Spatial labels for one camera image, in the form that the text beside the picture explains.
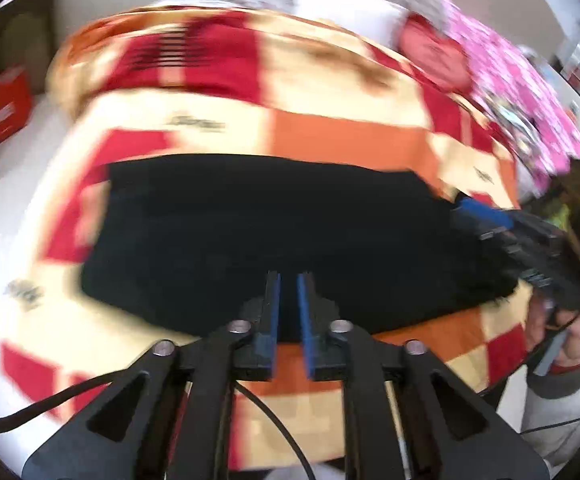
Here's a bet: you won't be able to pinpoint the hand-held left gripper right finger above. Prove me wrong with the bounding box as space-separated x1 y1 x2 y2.
297 271 551 480

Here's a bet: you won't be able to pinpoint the black knitted pants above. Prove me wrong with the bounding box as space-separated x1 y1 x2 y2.
80 154 521 338

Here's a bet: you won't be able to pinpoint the red shopping bag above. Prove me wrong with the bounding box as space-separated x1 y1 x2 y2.
0 65 34 145

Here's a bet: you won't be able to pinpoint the multicoloured small clutter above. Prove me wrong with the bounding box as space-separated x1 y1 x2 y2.
490 95 546 161

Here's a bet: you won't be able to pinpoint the person's light grey clothing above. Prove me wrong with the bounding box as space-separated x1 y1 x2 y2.
517 390 580 468

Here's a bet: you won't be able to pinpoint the person's right hand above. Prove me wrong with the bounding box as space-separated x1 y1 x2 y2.
526 280 580 372

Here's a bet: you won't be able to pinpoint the orange red printed blanket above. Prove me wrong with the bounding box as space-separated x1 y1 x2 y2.
0 5 536 471

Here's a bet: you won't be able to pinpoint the person's right forearm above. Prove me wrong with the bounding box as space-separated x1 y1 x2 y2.
525 352 580 402

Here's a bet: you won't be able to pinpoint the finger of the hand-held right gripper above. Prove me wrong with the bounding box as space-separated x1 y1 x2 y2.
451 196 521 243

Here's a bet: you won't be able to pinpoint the white pillow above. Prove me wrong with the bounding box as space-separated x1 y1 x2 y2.
290 0 405 51

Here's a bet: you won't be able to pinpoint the black cable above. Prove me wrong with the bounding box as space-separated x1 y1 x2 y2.
0 374 315 480

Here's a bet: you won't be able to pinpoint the pink printed quilt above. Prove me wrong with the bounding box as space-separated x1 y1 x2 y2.
440 0 580 191

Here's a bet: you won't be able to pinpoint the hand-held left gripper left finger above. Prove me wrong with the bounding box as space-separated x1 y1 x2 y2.
22 270 283 480

